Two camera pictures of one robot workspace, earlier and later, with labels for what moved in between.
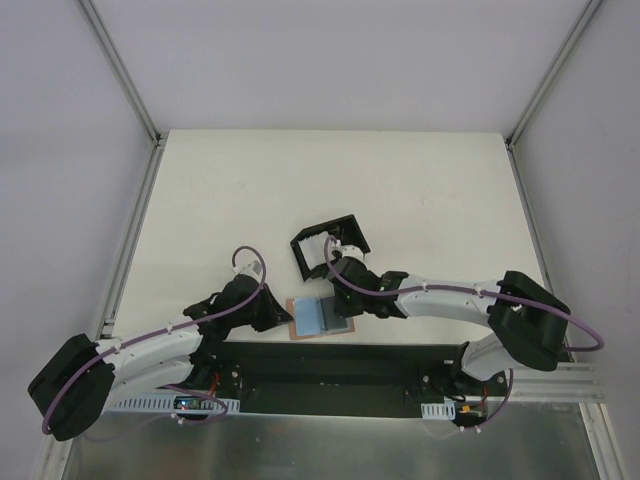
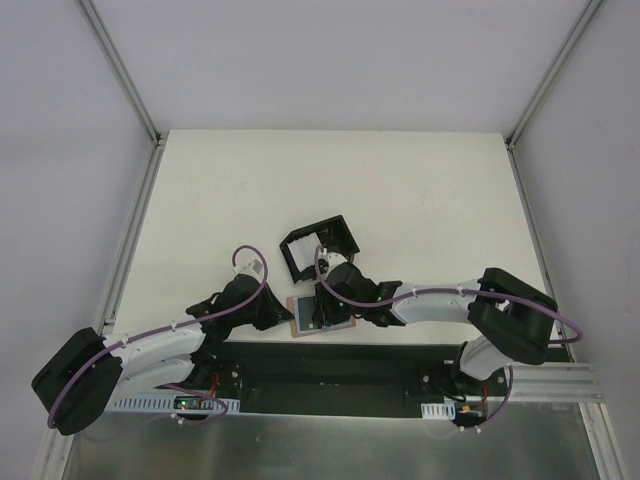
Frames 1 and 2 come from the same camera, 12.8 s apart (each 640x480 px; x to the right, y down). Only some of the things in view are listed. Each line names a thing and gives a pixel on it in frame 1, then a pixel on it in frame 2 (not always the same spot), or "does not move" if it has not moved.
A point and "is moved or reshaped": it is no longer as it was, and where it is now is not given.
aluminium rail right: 569,382 does not move
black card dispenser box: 345,229 is moved or reshaped
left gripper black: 265,310 does not move
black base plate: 344,380 does not move
